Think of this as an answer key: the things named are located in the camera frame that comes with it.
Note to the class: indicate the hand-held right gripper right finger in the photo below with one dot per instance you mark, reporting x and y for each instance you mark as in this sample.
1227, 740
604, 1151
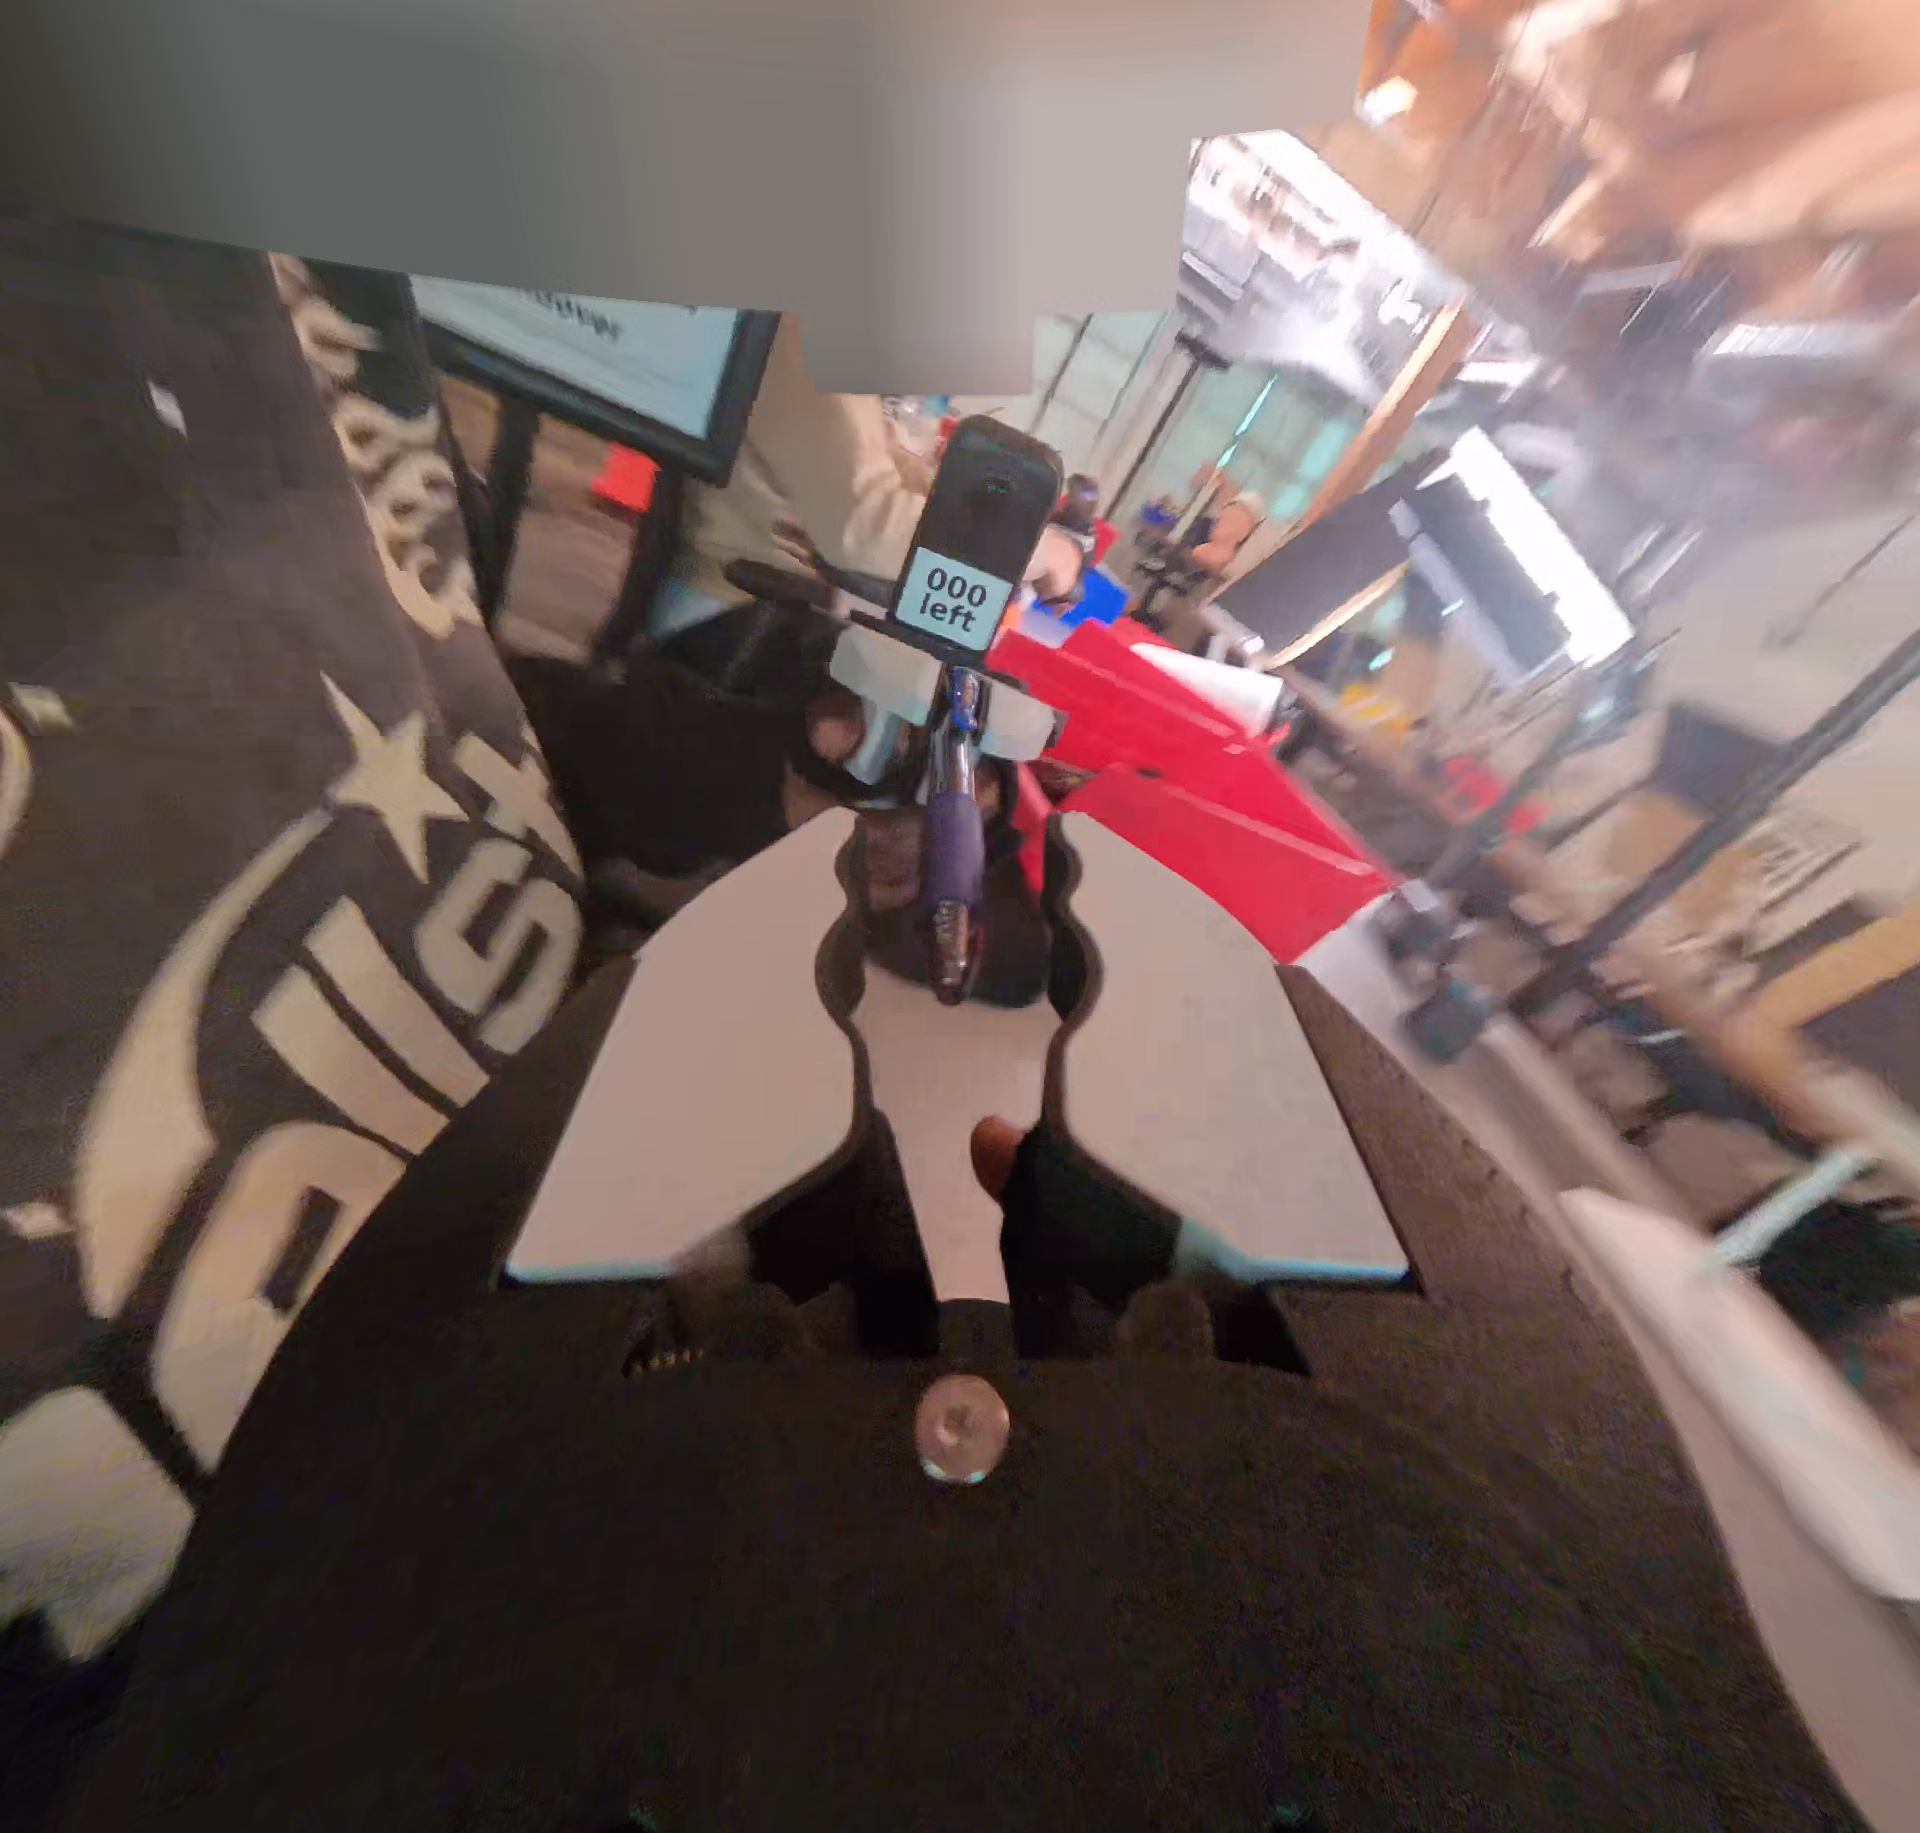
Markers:
1216, 1114

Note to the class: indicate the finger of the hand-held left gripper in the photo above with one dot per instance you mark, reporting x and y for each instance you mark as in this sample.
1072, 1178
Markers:
1020, 724
885, 679

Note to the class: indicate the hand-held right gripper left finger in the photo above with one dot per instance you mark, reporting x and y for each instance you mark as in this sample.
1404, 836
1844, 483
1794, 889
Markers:
706, 1098

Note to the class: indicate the blue pen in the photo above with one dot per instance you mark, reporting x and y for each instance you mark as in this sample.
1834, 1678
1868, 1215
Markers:
953, 843

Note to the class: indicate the red plastic bin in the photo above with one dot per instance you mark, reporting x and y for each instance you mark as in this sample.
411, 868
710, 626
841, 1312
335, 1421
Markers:
1230, 843

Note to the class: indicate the person's left forearm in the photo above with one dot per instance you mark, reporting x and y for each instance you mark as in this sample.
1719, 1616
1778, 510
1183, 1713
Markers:
675, 753

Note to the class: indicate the person's left hand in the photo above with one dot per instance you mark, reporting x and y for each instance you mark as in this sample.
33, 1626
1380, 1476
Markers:
833, 738

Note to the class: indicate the person's right hand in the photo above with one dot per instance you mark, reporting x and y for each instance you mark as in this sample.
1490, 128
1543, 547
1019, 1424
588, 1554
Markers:
998, 1151

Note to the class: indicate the white cup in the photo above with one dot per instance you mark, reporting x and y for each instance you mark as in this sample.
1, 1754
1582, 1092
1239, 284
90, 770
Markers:
1223, 693

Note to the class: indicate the studio light panel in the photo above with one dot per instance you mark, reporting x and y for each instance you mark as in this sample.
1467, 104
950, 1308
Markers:
1516, 559

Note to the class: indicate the black light stand pole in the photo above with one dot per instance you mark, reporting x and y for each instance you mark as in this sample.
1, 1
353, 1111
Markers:
1770, 798

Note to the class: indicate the black printed shirt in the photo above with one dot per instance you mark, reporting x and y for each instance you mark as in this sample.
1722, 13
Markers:
225, 664

